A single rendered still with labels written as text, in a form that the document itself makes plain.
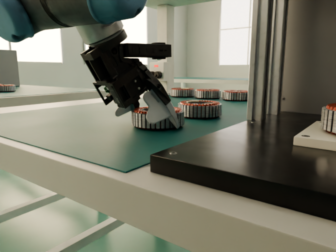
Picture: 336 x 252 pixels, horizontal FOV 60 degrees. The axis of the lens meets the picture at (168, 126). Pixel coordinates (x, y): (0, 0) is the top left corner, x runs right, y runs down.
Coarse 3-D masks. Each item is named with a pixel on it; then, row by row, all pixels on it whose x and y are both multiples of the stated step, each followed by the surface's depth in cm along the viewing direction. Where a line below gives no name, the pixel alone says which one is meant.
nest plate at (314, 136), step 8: (312, 128) 43; (320, 128) 43; (296, 136) 38; (304, 136) 38; (312, 136) 38; (320, 136) 38; (328, 136) 38; (296, 144) 38; (304, 144) 37; (312, 144) 37; (320, 144) 36; (328, 144) 36
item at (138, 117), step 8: (136, 112) 59; (144, 112) 57; (176, 112) 58; (136, 120) 58; (144, 120) 57; (168, 120) 57; (144, 128) 58; (152, 128) 57; (160, 128) 57; (168, 128) 58
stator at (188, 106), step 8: (184, 104) 72; (192, 104) 70; (200, 104) 70; (208, 104) 70; (216, 104) 72; (184, 112) 71; (192, 112) 70; (200, 112) 70; (208, 112) 70; (216, 112) 71
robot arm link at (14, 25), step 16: (0, 0) 34; (16, 0) 35; (32, 0) 34; (0, 16) 36; (16, 16) 35; (32, 16) 36; (48, 16) 35; (0, 32) 38; (16, 32) 36; (32, 32) 38
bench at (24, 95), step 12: (0, 96) 131; (12, 96) 133; (24, 96) 135; (36, 96) 140; (48, 96) 145; (60, 96) 150; (72, 96) 156; (84, 96) 162; (96, 96) 169; (24, 204) 147; (36, 204) 151; (0, 216) 137; (12, 216) 141
